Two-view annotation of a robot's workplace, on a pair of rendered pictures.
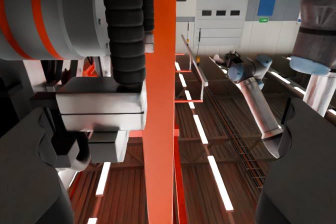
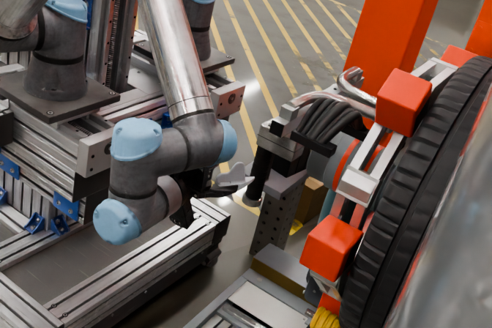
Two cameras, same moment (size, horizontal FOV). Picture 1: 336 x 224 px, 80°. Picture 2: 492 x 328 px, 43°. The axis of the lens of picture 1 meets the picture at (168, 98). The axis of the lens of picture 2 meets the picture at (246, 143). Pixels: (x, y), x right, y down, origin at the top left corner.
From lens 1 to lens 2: 122 cm
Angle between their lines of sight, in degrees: 60
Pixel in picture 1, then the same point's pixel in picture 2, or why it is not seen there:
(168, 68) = (371, 8)
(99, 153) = (277, 129)
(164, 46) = (367, 41)
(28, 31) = not seen: hidden behind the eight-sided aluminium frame
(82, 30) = (317, 159)
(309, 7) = (202, 52)
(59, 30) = (328, 167)
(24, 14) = not seen: hidden behind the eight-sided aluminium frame
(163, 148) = not seen: outside the picture
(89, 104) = (278, 150)
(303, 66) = not seen: outside the picture
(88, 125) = (284, 140)
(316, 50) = (191, 12)
